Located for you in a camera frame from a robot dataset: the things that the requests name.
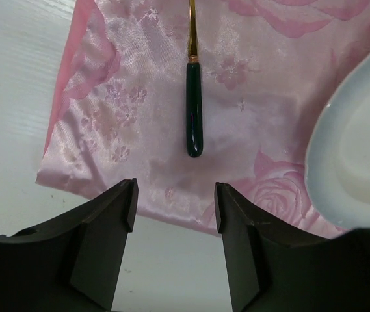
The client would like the gold fork dark handle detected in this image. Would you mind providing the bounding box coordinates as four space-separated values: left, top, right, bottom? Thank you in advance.
185 0 204 158

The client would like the white round plate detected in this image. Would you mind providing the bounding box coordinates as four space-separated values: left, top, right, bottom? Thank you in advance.
305 54 370 229

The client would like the pink rose satin cloth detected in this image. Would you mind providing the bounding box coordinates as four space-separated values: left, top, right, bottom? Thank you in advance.
36 1 370 237

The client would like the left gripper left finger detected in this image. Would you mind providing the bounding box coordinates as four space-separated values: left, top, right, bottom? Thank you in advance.
0 179 139 311

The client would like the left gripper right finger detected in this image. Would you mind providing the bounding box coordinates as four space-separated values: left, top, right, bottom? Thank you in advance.
215 183 370 311

